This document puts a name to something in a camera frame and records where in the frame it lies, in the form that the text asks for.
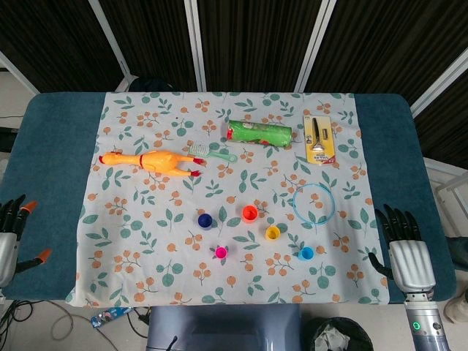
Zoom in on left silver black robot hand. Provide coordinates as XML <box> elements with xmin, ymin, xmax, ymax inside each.
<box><xmin>0</xmin><ymin>195</ymin><xmax>53</xmax><ymax>288</ymax></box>

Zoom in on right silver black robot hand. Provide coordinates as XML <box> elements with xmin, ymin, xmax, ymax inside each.
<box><xmin>368</xmin><ymin>203</ymin><xmax>437</xmax><ymax>293</ymax></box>

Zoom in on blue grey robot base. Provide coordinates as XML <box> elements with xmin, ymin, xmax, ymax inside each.
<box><xmin>147</xmin><ymin>305</ymin><xmax>303</xmax><ymax>351</ymax></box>

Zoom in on orange plastic cup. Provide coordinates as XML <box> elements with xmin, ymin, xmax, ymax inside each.
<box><xmin>241</xmin><ymin>205</ymin><xmax>260</xmax><ymax>223</ymax></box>

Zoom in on dark teal fabric object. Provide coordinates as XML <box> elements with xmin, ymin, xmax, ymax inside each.
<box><xmin>444</xmin><ymin>235</ymin><xmax>468</xmax><ymax>272</ymax></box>

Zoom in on white metal rack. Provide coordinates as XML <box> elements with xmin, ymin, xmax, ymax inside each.
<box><xmin>426</xmin><ymin>156</ymin><xmax>468</xmax><ymax>206</ymax></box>

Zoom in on teal table cover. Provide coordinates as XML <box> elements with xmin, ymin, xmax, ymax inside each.
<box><xmin>0</xmin><ymin>91</ymin><xmax>458</xmax><ymax>303</ymax></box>

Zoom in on black trash bin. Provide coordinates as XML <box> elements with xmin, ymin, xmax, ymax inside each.
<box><xmin>303</xmin><ymin>317</ymin><xmax>374</xmax><ymax>351</ymax></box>

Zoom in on blue printed packet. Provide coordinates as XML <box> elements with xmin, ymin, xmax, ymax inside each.
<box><xmin>90</xmin><ymin>306</ymin><xmax>132</xmax><ymax>328</ymax></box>

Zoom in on razor on yellow card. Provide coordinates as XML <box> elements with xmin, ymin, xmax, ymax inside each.
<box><xmin>303</xmin><ymin>116</ymin><xmax>336</xmax><ymax>165</ymax></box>

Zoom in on floral print tablecloth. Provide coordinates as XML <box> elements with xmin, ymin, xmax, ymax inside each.
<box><xmin>65</xmin><ymin>91</ymin><xmax>389</xmax><ymax>307</ymax></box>

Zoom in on yellow rubber chicken toy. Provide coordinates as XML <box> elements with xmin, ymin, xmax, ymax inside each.
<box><xmin>98</xmin><ymin>149</ymin><xmax>203</xmax><ymax>180</ymax></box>

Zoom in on green cylindrical can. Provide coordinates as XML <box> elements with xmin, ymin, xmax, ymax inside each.
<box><xmin>224</xmin><ymin>119</ymin><xmax>293</xmax><ymax>148</ymax></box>

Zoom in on black bag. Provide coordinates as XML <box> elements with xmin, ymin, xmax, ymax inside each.
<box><xmin>129</xmin><ymin>77</ymin><xmax>176</xmax><ymax>93</ymax></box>

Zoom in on dark slatted partition panel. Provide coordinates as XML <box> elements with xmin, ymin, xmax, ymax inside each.
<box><xmin>196</xmin><ymin>0</ymin><xmax>327</xmax><ymax>92</ymax></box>
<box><xmin>305</xmin><ymin>0</ymin><xmax>468</xmax><ymax>162</ymax></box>
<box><xmin>97</xmin><ymin>0</ymin><xmax>201</xmax><ymax>92</ymax></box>
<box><xmin>0</xmin><ymin>0</ymin><xmax>127</xmax><ymax>94</ymax></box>

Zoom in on black floor cables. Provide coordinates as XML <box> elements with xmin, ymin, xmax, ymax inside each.
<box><xmin>0</xmin><ymin>299</ymin><xmax>36</xmax><ymax>351</ymax></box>

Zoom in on grey floor cable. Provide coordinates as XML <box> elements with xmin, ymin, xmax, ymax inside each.
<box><xmin>50</xmin><ymin>302</ymin><xmax>97</xmax><ymax>341</ymax></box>

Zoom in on light blue plastic ring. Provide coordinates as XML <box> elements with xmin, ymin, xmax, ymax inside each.
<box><xmin>292</xmin><ymin>184</ymin><xmax>336</xmax><ymax>224</ymax></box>

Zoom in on black plug with cable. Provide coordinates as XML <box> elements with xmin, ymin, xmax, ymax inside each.
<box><xmin>127</xmin><ymin>306</ymin><xmax>151</xmax><ymax>327</ymax></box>

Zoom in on white partition frame post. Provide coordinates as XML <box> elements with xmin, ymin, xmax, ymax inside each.
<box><xmin>409</xmin><ymin>46</ymin><xmax>468</xmax><ymax>118</ymax></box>
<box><xmin>294</xmin><ymin>0</ymin><xmax>338</xmax><ymax>93</ymax></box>
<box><xmin>184</xmin><ymin>0</ymin><xmax>206</xmax><ymax>92</ymax></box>
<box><xmin>87</xmin><ymin>0</ymin><xmax>139</xmax><ymax>92</ymax></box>
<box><xmin>0</xmin><ymin>50</ymin><xmax>40</xmax><ymax>94</ymax></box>

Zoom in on green handled brush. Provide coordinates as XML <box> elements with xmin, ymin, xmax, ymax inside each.
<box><xmin>187</xmin><ymin>144</ymin><xmax>238</xmax><ymax>163</ymax></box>

